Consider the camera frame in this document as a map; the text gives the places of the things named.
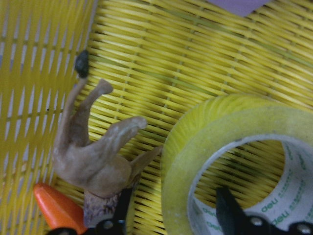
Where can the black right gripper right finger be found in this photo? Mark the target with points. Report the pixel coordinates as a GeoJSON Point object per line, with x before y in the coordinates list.
{"type": "Point", "coordinates": [234, 221]}

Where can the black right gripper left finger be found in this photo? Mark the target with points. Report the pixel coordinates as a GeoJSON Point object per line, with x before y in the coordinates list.
{"type": "Point", "coordinates": [116, 224]}

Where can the yellow tape roll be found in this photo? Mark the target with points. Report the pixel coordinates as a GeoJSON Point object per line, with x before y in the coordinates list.
{"type": "Point", "coordinates": [258, 148]}

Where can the brown toy lion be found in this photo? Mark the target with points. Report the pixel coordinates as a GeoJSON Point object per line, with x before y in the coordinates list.
{"type": "Point", "coordinates": [96, 166]}

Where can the orange toy carrot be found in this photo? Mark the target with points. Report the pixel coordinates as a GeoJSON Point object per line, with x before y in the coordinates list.
{"type": "Point", "coordinates": [58, 209]}

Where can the yellow plastic basket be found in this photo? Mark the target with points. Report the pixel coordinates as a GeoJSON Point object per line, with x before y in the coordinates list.
{"type": "Point", "coordinates": [162, 57]}

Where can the purple cube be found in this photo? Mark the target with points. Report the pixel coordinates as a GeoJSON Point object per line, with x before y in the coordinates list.
{"type": "Point", "coordinates": [240, 8]}

